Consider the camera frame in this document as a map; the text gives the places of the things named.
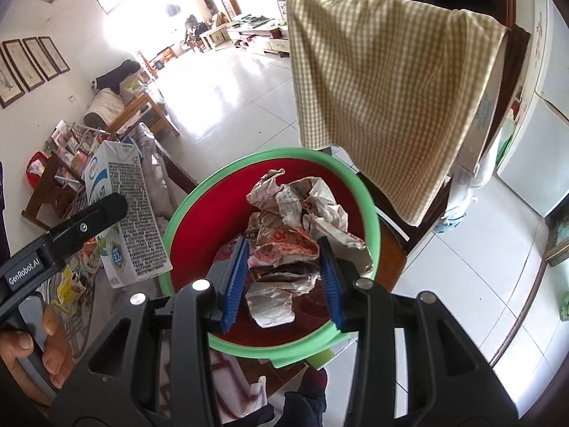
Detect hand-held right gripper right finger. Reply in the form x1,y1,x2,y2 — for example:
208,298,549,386
317,236,519,427

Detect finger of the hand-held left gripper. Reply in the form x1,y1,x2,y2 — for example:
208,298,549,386
47,193,131,254

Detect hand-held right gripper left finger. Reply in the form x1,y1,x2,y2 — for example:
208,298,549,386
58,236,252,427

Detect white blue milk carton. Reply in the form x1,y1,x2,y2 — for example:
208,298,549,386
84,140,173,290

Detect brown printed wrapper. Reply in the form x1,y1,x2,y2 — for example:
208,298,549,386
244,213,325,327

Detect red bin with green rim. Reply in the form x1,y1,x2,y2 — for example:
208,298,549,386
161,147,382,361

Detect white paper wrapper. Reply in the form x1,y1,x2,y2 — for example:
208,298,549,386
246,168,374,276

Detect person's left hand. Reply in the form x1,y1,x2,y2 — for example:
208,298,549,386
0,305,76,407

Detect yellow packaging box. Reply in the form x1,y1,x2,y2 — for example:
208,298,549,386
51,264,87,316

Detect dark wooden bench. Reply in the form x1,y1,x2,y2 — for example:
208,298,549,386
20,153,96,232

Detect dark wooden chair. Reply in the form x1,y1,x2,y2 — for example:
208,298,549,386
324,22,532,303

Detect red bag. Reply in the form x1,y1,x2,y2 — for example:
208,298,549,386
26,151,49,190

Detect magazine rack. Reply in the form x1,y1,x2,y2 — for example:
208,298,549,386
42,120,112,179

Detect red white cloth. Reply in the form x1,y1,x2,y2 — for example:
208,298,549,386
209,347,276,423

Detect beige striped cushion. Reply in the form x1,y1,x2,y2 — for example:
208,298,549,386
84,88,127,129

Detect wooden sofa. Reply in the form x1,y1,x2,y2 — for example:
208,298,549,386
82,60,181,143

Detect person's dark socked foot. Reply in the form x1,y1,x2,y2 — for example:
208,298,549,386
267,365,330,427

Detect light blue plastic bag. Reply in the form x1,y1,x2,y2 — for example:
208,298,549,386
433,211,467,234

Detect black plush pillow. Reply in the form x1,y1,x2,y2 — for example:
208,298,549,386
89,59,143,94

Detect beige checked cloth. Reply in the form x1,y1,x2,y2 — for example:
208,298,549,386
284,0,510,227

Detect wooden coffee table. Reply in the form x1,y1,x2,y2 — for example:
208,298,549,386
198,22,243,49

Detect white refrigerator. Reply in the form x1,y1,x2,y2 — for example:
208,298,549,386
495,0,569,218

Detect long television cabinet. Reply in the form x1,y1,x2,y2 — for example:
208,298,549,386
227,13,292,56

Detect dark framed wall picture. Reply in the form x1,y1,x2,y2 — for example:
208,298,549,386
22,38,62,81
0,49,26,110
2,40,46,93
38,36,71,75

